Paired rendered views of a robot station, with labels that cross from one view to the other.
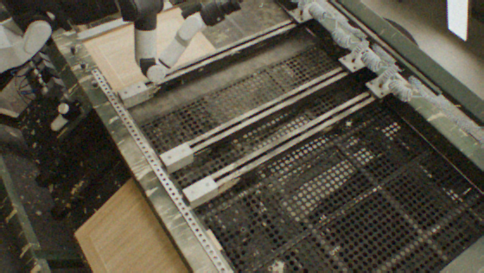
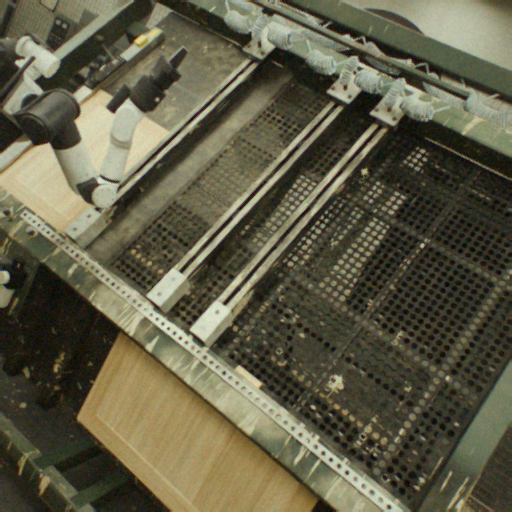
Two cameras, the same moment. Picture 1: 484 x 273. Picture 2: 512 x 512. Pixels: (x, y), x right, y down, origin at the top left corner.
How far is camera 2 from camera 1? 0.14 m
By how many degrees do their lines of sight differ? 6
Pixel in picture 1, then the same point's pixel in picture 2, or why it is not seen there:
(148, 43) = (79, 162)
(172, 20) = (99, 110)
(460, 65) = (481, 21)
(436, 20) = not seen: outside the picture
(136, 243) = (156, 405)
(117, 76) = (56, 210)
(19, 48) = not seen: outside the picture
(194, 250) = (228, 399)
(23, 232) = (12, 443)
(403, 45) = (402, 38)
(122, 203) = (122, 363)
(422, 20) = not seen: outside the picture
